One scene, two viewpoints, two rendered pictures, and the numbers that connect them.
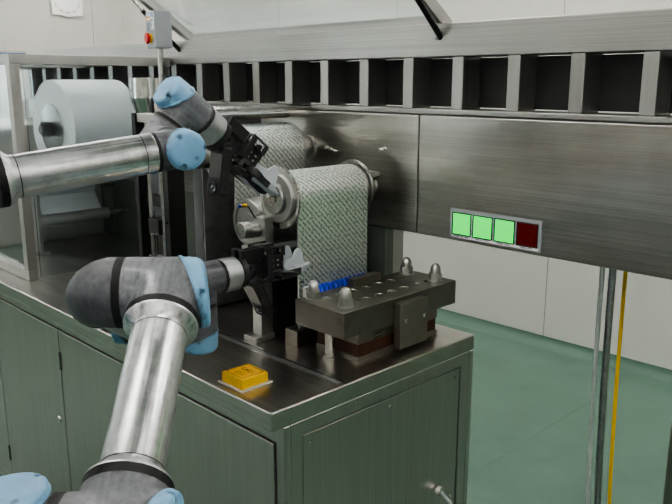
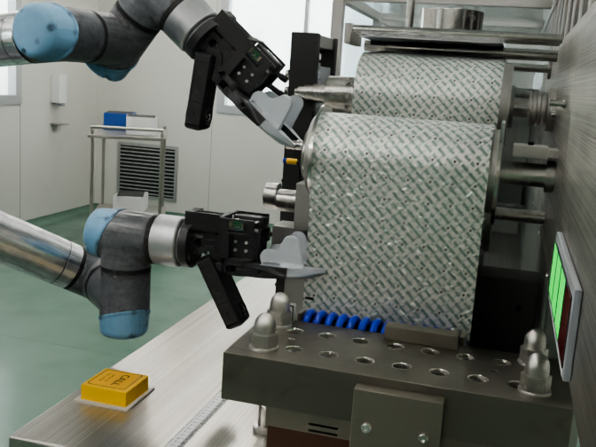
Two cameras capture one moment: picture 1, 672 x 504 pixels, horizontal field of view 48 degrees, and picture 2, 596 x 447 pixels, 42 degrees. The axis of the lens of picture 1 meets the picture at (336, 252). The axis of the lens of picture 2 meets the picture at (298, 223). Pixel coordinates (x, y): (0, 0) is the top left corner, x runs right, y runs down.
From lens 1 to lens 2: 1.43 m
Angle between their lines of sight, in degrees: 58
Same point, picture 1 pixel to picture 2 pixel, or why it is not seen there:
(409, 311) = (379, 412)
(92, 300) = not seen: outside the picture
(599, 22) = not seen: outside the picture
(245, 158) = (227, 74)
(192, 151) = (32, 31)
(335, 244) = (392, 256)
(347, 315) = (231, 357)
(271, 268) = (224, 251)
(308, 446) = not seen: outside the picture
